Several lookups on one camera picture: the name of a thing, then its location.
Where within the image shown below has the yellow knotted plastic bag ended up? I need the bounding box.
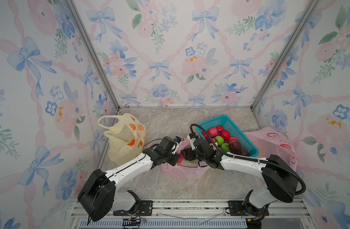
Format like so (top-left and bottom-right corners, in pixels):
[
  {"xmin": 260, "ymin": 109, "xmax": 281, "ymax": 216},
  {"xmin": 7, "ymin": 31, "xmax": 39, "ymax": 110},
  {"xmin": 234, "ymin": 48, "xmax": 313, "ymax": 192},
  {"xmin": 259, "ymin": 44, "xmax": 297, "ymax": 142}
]
[{"xmin": 97, "ymin": 113, "xmax": 146, "ymax": 166}]

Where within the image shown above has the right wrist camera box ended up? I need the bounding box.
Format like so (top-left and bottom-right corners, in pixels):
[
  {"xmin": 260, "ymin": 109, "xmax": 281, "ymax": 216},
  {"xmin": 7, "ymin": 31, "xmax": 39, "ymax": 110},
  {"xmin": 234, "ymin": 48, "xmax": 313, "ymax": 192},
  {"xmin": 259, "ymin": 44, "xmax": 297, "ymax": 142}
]
[{"xmin": 187, "ymin": 132, "xmax": 199, "ymax": 151}]

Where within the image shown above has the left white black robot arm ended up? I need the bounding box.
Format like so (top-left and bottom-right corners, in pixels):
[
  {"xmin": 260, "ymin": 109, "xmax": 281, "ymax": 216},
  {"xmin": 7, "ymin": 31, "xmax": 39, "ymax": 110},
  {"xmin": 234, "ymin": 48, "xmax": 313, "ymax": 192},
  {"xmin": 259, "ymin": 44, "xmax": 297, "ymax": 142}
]
[{"xmin": 77, "ymin": 136, "xmax": 182, "ymax": 222}]

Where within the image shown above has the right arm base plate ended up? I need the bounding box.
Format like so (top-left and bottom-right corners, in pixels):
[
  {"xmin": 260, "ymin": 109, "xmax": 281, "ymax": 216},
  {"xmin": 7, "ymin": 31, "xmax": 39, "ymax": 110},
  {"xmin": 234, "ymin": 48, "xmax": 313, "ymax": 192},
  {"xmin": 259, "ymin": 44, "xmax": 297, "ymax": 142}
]
[{"xmin": 226, "ymin": 200, "xmax": 269, "ymax": 218}]

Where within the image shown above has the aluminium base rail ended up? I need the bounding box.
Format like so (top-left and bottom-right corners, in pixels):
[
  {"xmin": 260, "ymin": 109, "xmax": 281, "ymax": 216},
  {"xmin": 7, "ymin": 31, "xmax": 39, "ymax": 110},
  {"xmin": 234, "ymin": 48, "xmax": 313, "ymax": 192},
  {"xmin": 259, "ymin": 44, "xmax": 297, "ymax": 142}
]
[{"xmin": 66, "ymin": 199, "xmax": 317, "ymax": 229}]

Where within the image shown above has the left aluminium corner post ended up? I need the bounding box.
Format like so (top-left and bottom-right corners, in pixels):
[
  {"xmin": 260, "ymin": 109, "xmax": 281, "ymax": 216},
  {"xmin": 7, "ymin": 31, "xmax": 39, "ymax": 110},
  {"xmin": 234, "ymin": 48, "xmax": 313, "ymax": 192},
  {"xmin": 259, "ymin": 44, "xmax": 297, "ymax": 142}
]
[{"xmin": 62, "ymin": 0, "xmax": 120, "ymax": 112}]

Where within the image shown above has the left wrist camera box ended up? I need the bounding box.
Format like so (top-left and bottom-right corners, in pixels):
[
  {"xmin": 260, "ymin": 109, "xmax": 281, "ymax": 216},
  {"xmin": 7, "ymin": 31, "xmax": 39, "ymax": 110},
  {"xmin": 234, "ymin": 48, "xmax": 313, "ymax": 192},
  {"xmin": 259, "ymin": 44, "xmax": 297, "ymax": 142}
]
[{"xmin": 174, "ymin": 136, "xmax": 182, "ymax": 146}]

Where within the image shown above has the dark purple round fruit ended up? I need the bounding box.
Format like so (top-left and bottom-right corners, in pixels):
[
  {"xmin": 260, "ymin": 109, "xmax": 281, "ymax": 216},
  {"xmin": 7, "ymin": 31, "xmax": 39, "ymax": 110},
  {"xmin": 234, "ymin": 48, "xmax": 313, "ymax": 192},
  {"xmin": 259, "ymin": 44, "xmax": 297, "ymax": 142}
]
[{"xmin": 240, "ymin": 148, "xmax": 248, "ymax": 156}]

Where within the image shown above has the green apple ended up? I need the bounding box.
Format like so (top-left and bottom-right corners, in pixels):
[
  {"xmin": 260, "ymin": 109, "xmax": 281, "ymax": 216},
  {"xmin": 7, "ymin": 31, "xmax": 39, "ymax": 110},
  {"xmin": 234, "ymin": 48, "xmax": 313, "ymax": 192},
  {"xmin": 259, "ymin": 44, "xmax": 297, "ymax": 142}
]
[{"xmin": 220, "ymin": 142, "xmax": 231, "ymax": 152}]

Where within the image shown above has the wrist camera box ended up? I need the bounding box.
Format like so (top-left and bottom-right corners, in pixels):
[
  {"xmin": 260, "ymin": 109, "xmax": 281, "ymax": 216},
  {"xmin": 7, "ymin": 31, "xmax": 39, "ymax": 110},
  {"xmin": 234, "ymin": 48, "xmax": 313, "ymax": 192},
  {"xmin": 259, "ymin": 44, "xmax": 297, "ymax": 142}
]
[
  {"xmin": 187, "ymin": 132, "xmax": 199, "ymax": 151},
  {"xmin": 174, "ymin": 136, "xmax": 182, "ymax": 146}
]

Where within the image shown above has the teal plastic mesh basket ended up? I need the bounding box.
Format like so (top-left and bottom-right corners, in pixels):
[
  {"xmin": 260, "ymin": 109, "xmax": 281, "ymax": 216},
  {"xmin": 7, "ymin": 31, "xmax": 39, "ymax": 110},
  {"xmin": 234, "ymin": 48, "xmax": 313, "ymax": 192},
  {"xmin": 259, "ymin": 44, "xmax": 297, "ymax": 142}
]
[{"xmin": 199, "ymin": 114, "xmax": 259, "ymax": 157}]

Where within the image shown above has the aluminium corner post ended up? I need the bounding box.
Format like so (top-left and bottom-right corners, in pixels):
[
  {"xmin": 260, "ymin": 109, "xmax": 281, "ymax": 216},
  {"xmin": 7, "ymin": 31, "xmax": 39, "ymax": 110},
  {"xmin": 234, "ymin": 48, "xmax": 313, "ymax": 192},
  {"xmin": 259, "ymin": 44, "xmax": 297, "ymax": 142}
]
[
  {"xmin": 250, "ymin": 1, "xmax": 320, "ymax": 113},
  {"xmin": 62, "ymin": 0, "xmax": 120, "ymax": 112}
]

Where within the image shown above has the right aluminium corner post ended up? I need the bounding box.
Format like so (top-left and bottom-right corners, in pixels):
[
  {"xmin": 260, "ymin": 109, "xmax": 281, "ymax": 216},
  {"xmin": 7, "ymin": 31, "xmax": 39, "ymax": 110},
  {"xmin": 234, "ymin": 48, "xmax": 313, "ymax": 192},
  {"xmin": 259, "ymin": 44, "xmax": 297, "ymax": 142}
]
[{"xmin": 250, "ymin": 1, "xmax": 320, "ymax": 113}]

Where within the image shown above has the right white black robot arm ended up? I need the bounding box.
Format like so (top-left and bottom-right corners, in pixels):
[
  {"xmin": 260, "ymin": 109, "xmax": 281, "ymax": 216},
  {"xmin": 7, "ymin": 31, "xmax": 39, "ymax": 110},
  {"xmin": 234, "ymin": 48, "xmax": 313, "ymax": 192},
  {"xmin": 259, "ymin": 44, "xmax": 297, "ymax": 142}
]
[{"xmin": 180, "ymin": 138, "xmax": 299, "ymax": 216}]

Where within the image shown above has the pink crinkled toy ball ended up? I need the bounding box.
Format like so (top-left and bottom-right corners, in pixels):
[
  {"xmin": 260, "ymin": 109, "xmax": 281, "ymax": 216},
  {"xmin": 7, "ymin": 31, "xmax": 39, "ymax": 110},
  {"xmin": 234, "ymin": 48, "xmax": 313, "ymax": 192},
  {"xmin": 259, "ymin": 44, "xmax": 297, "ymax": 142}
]
[{"xmin": 228, "ymin": 137, "xmax": 239, "ymax": 142}]

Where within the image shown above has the pink printed plastic bag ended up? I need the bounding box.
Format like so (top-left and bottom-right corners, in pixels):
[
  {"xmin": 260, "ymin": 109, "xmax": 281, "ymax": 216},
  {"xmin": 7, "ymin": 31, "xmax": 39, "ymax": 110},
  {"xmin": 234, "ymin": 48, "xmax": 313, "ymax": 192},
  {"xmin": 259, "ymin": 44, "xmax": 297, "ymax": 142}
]
[{"xmin": 245, "ymin": 127, "xmax": 298, "ymax": 171}]

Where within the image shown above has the green crinkled toy vegetable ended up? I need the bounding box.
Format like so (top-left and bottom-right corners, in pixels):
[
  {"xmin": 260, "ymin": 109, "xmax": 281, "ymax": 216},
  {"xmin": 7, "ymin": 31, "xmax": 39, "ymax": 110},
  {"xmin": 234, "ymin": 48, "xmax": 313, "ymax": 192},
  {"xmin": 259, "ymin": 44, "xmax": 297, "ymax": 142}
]
[{"xmin": 215, "ymin": 135, "xmax": 225, "ymax": 147}]

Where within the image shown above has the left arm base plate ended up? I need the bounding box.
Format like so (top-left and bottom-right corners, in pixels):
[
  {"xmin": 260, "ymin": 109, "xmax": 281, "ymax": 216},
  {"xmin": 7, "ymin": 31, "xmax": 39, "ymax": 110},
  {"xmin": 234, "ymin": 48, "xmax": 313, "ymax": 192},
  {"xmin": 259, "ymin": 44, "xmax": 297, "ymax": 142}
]
[{"xmin": 113, "ymin": 200, "xmax": 154, "ymax": 216}]

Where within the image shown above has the black corrugated right cable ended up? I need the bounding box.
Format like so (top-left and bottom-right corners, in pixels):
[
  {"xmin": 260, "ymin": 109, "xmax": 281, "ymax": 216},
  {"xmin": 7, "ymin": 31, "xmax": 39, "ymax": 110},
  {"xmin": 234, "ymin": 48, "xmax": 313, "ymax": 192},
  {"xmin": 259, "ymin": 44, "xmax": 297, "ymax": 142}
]
[{"xmin": 190, "ymin": 123, "xmax": 307, "ymax": 196}]

